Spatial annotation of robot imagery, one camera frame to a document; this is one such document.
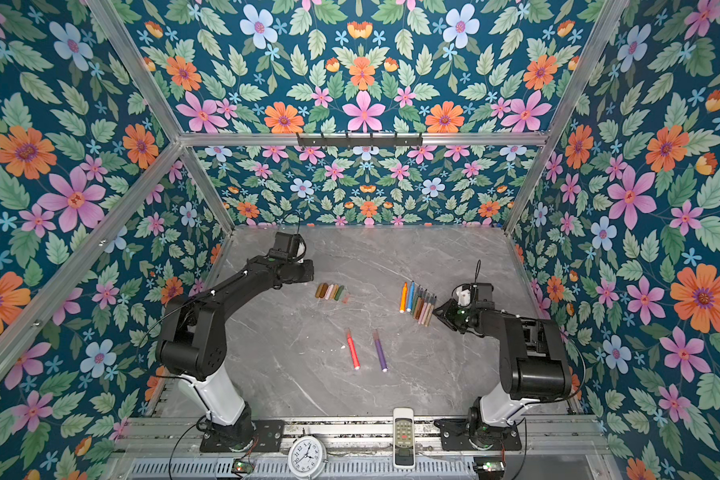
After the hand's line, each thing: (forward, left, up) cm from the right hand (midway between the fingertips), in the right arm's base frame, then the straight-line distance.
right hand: (437, 310), depth 94 cm
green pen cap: (+8, +33, -1) cm, 34 cm away
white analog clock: (-39, +35, +2) cm, 53 cm away
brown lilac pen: (+1, +4, -1) cm, 4 cm away
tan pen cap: (+8, +40, -1) cm, 41 cm away
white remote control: (-39, +12, -1) cm, 41 cm away
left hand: (+11, +39, +11) cm, 43 cm away
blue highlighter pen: (+6, +8, 0) cm, 10 cm away
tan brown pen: (+4, +6, -1) cm, 7 cm away
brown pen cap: (+9, +38, -1) cm, 39 cm away
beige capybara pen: (+1, +3, -1) cm, 3 cm away
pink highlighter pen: (-13, +26, -1) cm, 29 cm away
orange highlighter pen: (+5, +10, -1) cm, 12 cm away
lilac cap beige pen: (0, +2, -1) cm, 2 cm away
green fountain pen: (+4, +7, -1) cm, 8 cm away
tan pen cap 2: (+8, +35, -1) cm, 36 cm away
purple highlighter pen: (-13, +18, -2) cm, 22 cm away
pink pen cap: (+8, +36, -1) cm, 37 cm away
